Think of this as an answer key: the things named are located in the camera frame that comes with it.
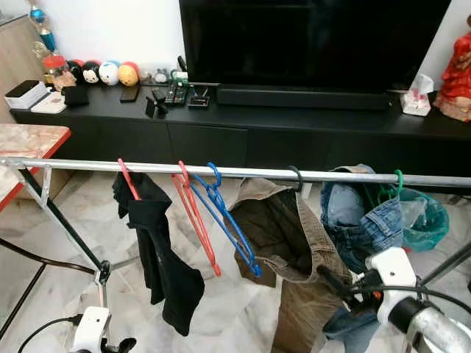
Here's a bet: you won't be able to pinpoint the blue plastic hanger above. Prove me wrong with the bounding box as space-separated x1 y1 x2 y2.
189 163 263 278

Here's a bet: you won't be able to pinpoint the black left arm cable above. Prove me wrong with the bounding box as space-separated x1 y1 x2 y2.
18 315 80 353

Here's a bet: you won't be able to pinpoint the black flat television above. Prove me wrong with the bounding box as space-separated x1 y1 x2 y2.
179 0 452 90

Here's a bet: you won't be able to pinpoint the black clip stand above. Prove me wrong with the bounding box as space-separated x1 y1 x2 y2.
145 89 169 118

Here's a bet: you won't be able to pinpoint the blue denim jeans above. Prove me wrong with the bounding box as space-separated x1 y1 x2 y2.
320 163 409 353

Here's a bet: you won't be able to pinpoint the black tv console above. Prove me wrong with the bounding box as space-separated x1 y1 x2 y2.
10 84 471 177

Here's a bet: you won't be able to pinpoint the brown trousers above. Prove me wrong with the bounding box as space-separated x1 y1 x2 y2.
224 177 354 353

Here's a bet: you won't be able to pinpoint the red robed figurine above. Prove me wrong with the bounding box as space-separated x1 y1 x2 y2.
435 13 471 122

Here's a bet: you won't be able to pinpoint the red lid jar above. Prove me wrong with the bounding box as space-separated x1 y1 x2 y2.
43 54 76 90

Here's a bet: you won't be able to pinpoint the orange marble folding table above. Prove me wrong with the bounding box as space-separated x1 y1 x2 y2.
0 124 104 339

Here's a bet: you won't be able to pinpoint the red bin with green bag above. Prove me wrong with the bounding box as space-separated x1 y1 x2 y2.
397 188 450 253

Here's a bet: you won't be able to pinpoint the white box black lid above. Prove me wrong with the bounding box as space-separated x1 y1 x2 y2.
5 80 50 110

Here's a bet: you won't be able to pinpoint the black white round plush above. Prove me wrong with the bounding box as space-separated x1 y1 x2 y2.
82 60 102 85

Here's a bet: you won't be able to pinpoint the black small device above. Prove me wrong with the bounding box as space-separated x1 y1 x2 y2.
188 85 210 110

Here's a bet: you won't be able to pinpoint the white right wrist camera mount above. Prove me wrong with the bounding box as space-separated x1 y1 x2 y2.
368 247 418 324

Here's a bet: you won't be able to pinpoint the green plastic hanger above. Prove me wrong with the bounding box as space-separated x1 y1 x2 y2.
377 169 406 205

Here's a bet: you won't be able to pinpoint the white pink flat pouch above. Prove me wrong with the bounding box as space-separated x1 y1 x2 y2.
32 93 67 115

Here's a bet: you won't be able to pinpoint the silver metal clothes rack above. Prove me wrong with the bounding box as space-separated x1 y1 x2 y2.
1 157 471 313

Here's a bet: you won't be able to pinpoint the black remote control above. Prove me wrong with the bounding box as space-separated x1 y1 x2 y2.
164 83 187 107

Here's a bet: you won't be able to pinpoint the black shirt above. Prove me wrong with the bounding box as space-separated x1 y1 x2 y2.
113 173 205 337

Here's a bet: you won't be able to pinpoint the black red round plush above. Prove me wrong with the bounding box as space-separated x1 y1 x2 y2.
67 60 85 82

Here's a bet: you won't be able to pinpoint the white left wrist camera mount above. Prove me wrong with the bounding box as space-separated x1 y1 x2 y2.
70 306 112 353

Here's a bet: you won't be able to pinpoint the light wooden cabinet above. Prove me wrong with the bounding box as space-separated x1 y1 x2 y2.
0 15 45 126

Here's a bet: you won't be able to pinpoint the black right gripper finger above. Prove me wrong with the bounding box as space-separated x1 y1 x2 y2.
316 264 355 296

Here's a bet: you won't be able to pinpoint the white pink tissue pack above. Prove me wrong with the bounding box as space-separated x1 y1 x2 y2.
402 74 434 117

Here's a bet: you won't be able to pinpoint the red plastic hanger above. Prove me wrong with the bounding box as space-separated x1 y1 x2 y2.
117 158 141 201
171 162 222 278

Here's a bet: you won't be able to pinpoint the white blue round plush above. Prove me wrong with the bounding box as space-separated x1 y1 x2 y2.
99 61 120 86

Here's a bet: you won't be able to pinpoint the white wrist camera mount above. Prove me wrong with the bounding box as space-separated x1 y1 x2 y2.
70 306 112 353
368 247 418 324

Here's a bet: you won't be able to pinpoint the black wallet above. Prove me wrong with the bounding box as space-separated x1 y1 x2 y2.
62 85 90 107

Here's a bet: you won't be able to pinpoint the green white mug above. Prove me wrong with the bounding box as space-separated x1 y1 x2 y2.
171 68 190 87

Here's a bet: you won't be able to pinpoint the black smartphone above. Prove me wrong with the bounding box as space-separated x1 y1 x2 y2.
120 85 140 104

